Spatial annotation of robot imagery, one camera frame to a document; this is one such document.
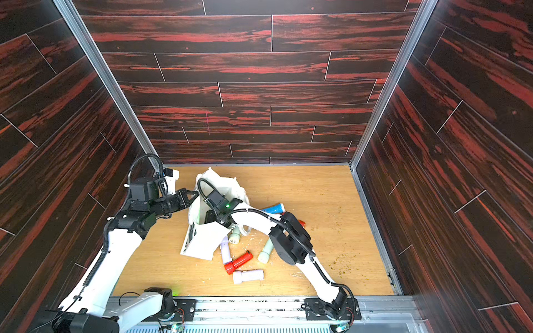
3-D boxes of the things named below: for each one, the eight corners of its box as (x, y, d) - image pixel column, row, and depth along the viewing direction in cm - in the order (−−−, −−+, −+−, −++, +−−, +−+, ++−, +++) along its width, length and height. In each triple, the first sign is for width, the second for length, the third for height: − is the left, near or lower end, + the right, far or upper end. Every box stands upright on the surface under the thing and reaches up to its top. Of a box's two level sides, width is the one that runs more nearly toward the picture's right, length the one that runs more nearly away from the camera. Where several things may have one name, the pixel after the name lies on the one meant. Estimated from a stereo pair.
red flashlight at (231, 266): (228, 275, 83) (227, 273, 81) (224, 266, 85) (223, 264, 83) (254, 260, 87) (254, 258, 85) (250, 252, 89) (249, 250, 87)
